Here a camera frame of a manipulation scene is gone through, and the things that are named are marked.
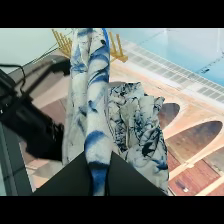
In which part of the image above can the black cable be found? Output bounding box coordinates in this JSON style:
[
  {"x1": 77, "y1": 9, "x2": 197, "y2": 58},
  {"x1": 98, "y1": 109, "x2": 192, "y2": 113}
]
[{"x1": 0, "y1": 63, "x2": 28, "y2": 96}]

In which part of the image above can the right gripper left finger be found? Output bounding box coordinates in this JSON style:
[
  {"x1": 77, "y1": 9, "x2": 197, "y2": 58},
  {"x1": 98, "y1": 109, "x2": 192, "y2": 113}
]
[{"x1": 32, "y1": 150, "x2": 94, "y2": 197}]

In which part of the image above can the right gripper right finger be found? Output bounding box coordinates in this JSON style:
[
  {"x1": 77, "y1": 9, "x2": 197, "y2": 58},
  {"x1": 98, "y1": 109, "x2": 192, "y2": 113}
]
[{"x1": 105, "y1": 150, "x2": 165, "y2": 197}]

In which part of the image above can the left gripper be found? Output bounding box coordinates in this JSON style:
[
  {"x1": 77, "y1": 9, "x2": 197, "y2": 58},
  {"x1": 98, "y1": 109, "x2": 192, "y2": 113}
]
[{"x1": 18, "y1": 99, "x2": 65, "y2": 162}]

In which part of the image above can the blue clothes hanger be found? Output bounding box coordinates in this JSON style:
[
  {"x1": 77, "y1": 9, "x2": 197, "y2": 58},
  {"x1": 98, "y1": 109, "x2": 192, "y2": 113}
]
[{"x1": 100, "y1": 28, "x2": 112, "y2": 46}]

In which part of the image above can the white blue-printed shirt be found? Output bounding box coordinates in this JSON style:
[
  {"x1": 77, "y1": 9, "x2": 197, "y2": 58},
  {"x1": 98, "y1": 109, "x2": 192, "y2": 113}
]
[{"x1": 61, "y1": 28, "x2": 171, "y2": 197}]

